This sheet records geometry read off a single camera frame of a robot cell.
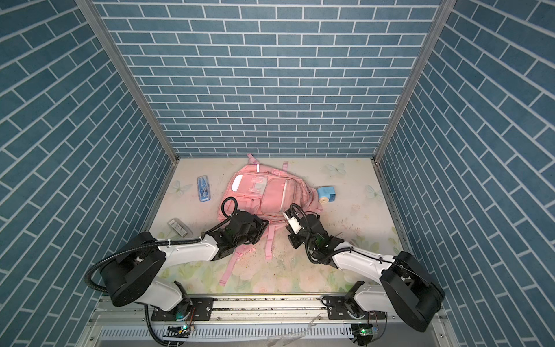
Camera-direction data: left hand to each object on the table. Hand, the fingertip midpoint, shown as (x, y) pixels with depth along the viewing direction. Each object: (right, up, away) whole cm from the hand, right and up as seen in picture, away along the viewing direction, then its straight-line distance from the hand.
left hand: (272, 220), depth 86 cm
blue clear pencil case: (-36, +12, +21) cm, 43 cm away
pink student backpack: (-3, +11, +13) cm, 17 cm away
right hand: (+6, -1, -1) cm, 6 cm away
